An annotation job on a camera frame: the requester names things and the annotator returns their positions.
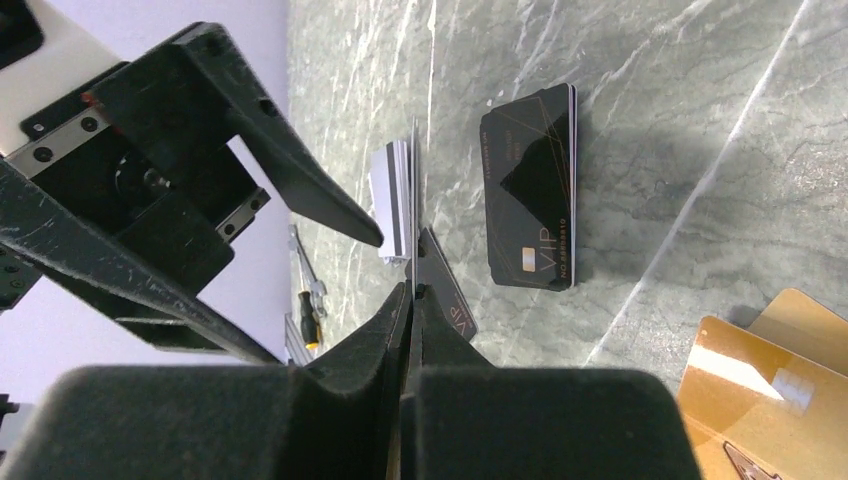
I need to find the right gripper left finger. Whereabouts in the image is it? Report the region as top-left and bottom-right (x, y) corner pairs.
(1, 283), (412, 479)

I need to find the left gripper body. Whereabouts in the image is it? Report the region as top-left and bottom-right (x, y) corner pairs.
(19, 82), (270, 293)

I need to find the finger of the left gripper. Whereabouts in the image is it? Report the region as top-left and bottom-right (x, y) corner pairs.
(1, 162), (279, 364)
(174, 22), (384, 247)

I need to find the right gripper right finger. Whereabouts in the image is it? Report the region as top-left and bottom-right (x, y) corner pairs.
(400, 288), (700, 479)

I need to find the loose black card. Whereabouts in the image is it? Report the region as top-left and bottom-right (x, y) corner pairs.
(417, 227), (479, 342)

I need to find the silver card stack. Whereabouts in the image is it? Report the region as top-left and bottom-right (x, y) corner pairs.
(369, 140), (412, 266)

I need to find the black card stack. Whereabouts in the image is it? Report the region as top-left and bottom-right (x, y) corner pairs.
(479, 83), (577, 291)

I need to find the orange card stack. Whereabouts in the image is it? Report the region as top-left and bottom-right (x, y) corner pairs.
(677, 288), (847, 479)

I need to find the yellow black screwdriver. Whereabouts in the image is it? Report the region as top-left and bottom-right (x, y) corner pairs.
(298, 290), (322, 350)

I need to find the silver wrench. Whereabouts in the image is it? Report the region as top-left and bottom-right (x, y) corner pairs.
(288, 224), (327, 318)

